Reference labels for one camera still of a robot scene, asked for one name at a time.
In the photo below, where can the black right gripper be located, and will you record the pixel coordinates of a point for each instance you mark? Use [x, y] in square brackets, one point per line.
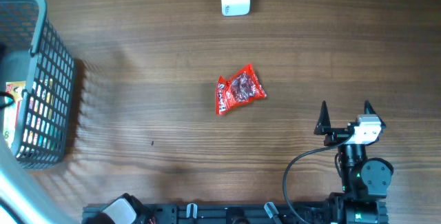
[323, 126]

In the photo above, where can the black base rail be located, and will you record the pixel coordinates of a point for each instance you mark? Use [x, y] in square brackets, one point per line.
[311, 212]

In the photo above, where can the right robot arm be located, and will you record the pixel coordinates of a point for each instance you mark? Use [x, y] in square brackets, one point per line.
[365, 180]

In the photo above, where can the yellow snack bag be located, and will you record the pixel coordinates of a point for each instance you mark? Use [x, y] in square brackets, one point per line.
[11, 112]

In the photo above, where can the red candy bag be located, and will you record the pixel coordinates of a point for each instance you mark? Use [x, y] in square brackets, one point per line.
[241, 89]

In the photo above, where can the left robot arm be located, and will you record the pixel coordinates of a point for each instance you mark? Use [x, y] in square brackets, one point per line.
[30, 204]

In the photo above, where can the grey plastic basket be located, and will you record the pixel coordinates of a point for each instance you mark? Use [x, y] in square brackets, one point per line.
[32, 51]

